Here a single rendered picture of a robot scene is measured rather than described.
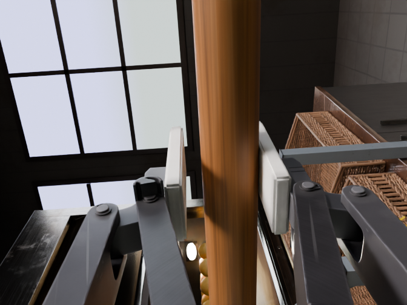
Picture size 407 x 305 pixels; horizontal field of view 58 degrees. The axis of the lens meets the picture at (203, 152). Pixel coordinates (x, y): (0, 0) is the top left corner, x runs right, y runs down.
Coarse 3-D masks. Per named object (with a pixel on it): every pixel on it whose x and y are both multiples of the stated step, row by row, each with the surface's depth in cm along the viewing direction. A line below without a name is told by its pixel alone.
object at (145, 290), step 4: (144, 280) 129; (144, 284) 127; (144, 288) 126; (144, 292) 124; (148, 292) 124; (144, 296) 123; (148, 296) 122; (144, 300) 121; (148, 300) 121; (144, 304) 119; (148, 304) 120
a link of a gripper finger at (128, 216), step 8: (152, 168) 19; (160, 168) 19; (144, 176) 18; (160, 176) 18; (128, 208) 15; (120, 216) 15; (128, 216) 15; (136, 216) 15; (120, 224) 14; (128, 224) 14; (136, 224) 15; (120, 232) 14; (128, 232) 15; (136, 232) 15; (120, 240) 15; (128, 240) 15; (136, 240) 15; (112, 248) 14; (120, 248) 15; (128, 248) 15; (136, 248) 15; (112, 256) 15; (120, 256) 15
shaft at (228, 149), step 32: (192, 0) 16; (224, 0) 15; (256, 0) 15; (224, 32) 15; (256, 32) 16; (224, 64) 16; (256, 64) 16; (224, 96) 16; (256, 96) 17; (224, 128) 17; (256, 128) 18; (224, 160) 18; (256, 160) 18; (224, 192) 18; (256, 192) 19; (224, 224) 19; (256, 224) 20; (224, 256) 20; (256, 256) 21; (224, 288) 21; (256, 288) 23
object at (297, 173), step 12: (288, 168) 18; (300, 168) 18; (300, 180) 17; (336, 204) 15; (288, 216) 16; (336, 216) 15; (348, 216) 14; (336, 228) 15; (348, 228) 15; (360, 228) 15
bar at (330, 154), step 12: (360, 144) 114; (372, 144) 113; (384, 144) 113; (396, 144) 113; (288, 156) 110; (300, 156) 111; (312, 156) 111; (324, 156) 111; (336, 156) 111; (348, 156) 111; (360, 156) 112; (372, 156) 112; (384, 156) 112; (396, 156) 112; (348, 264) 69; (348, 276) 68
